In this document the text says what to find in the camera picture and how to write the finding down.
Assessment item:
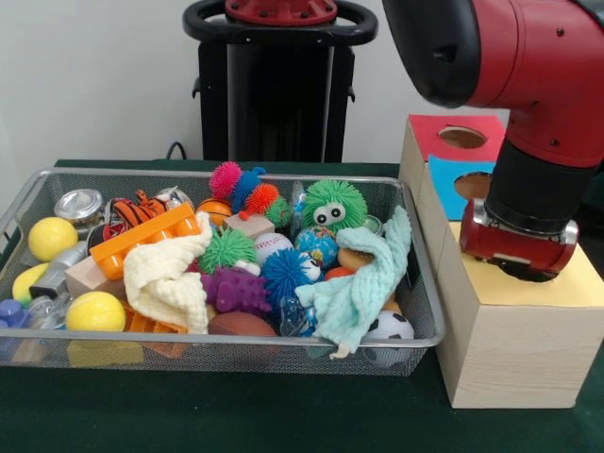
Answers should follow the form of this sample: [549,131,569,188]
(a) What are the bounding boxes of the mint green cloth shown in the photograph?
[294,205,414,361]

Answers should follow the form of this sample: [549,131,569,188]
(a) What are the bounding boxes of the small soccer ball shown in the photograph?
[366,309,416,367]

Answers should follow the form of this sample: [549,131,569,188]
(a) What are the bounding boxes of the cream yellow cloth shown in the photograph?
[123,210,216,335]

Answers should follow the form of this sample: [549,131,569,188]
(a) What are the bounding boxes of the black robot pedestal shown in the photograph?
[182,0,378,164]

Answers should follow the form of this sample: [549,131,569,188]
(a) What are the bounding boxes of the orange toy brick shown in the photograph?
[89,203,202,280]

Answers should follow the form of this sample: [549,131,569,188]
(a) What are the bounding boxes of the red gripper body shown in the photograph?
[459,197,580,283]

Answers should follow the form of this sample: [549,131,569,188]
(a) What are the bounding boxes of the smooth yellow ball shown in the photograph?
[26,217,80,262]

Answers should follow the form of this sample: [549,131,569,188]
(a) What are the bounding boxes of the green spiky caterpillar toy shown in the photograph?
[197,226,260,276]

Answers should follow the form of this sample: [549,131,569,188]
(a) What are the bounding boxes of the yellow tennis ball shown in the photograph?
[65,291,127,332]

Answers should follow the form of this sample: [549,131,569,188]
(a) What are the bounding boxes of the wooden box with three holes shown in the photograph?
[398,112,604,410]

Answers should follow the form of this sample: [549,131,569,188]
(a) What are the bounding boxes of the multicolour spiky caterpillar toy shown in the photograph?
[209,161,292,226]

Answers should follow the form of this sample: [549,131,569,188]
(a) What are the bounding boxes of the brown toy football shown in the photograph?
[207,310,279,338]

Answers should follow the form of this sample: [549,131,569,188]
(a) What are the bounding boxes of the purple spiky toy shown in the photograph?
[197,268,273,316]

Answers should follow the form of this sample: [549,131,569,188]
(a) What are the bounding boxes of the green puffer ball with eyes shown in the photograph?
[301,179,368,235]

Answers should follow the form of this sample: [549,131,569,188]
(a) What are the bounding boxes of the shallow mesh bin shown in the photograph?
[0,167,445,378]

